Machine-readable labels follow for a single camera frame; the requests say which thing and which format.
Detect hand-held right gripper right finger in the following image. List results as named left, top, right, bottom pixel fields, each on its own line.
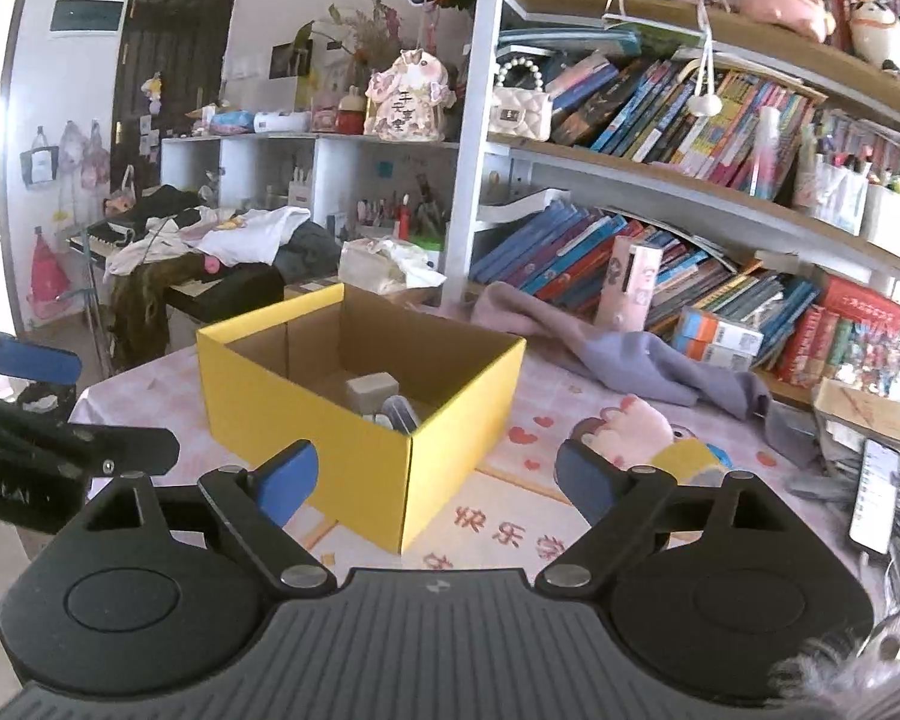
left=534, top=439, right=815, bottom=595

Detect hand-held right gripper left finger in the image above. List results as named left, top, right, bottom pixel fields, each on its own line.
left=64, top=439, right=337, bottom=595

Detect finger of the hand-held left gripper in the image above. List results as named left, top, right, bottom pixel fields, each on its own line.
left=0, top=337, right=83, bottom=389
left=0, top=386, right=181, bottom=479

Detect yellow cardboard box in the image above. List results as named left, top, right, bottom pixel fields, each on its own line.
left=196, top=283, right=527, bottom=556

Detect white rectangular block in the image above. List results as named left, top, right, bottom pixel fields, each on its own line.
left=345, top=373, right=400, bottom=417

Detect white storage container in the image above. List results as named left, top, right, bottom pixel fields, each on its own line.
left=862, top=184, right=900, bottom=260

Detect red hanging bag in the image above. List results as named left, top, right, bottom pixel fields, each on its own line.
left=28, top=229, right=72, bottom=316

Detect purple cloth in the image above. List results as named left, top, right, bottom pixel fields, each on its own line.
left=471, top=281, right=826, bottom=466

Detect black electric keyboard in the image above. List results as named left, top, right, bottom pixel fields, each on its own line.
left=67, top=217, right=286, bottom=327

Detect pink cylinder cup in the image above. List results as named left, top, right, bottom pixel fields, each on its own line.
left=596, top=236, right=665, bottom=331

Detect cream tissue bag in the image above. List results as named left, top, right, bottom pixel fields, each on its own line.
left=339, top=236, right=447, bottom=297

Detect row of leaning colourful books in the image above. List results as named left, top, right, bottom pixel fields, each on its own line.
left=471, top=202, right=818, bottom=331

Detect pile of clothes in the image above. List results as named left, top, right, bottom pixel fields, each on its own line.
left=105, top=184, right=342, bottom=361

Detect brown paper notebook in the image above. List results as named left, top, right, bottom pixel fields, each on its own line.
left=814, top=379, right=900, bottom=451

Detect smartphone with lit screen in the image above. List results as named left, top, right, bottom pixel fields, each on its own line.
left=849, top=439, right=900, bottom=556

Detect red hardcover books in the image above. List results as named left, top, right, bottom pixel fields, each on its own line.
left=776, top=274, right=900, bottom=391

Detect low white shelf unit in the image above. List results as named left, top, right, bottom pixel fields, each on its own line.
left=161, top=131, right=462, bottom=293

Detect dark wooden door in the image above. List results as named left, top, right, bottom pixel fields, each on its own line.
left=112, top=0, right=245, bottom=188

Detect white bookshelf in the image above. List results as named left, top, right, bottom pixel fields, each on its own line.
left=446, top=0, right=900, bottom=421

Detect pink gradient tumbler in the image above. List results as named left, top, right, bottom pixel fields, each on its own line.
left=746, top=106, right=781, bottom=200

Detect clear pen holder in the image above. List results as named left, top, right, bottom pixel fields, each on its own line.
left=795, top=157, right=867, bottom=233

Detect row of upright shelf books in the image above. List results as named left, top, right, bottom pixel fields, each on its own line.
left=547, top=52, right=826, bottom=188

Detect white quilted handbag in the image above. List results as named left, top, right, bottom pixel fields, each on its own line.
left=491, top=56, right=552, bottom=142

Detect white hanging ball ornament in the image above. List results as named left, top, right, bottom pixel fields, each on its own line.
left=690, top=0, right=723, bottom=119

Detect pink doll ornament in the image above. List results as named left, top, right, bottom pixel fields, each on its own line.
left=365, top=49, right=451, bottom=142

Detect white round plush toy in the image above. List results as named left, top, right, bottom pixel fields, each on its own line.
left=849, top=0, right=900, bottom=76

